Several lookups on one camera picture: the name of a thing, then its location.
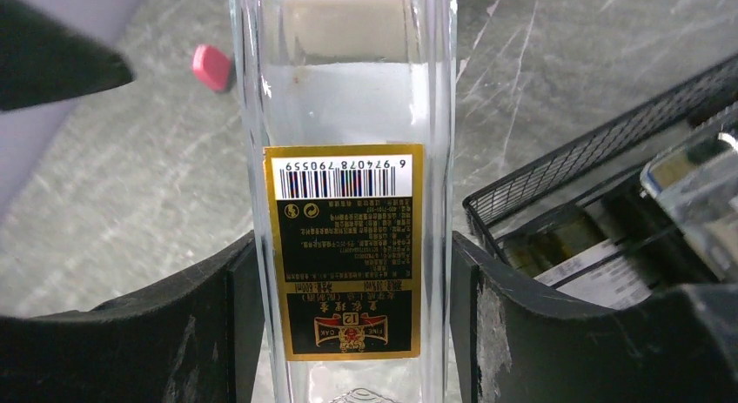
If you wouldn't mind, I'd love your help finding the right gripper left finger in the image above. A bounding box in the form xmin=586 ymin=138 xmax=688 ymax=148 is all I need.
xmin=1 ymin=233 xmax=265 ymax=402

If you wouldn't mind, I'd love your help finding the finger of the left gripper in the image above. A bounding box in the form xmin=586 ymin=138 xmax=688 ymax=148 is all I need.
xmin=1 ymin=0 xmax=134 ymax=111

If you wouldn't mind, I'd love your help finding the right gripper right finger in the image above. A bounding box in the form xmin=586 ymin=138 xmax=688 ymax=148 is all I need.
xmin=450 ymin=233 xmax=737 ymax=402

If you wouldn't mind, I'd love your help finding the clear bottle gold black label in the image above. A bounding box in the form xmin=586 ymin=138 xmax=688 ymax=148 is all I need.
xmin=230 ymin=0 xmax=457 ymax=402

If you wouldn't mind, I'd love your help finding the dark wine bottle bottom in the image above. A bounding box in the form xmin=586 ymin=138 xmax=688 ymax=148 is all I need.
xmin=499 ymin=175 xmax=718 ymax=309

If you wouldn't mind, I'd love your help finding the pink eraser block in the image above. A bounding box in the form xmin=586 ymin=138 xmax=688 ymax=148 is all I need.
xmin=191 ymin=44 xmax=233 ymax=92

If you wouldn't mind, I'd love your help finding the black wire wine rack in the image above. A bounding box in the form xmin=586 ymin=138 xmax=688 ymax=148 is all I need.
xmin=462 ymin=54 xmax=737 ymax=254

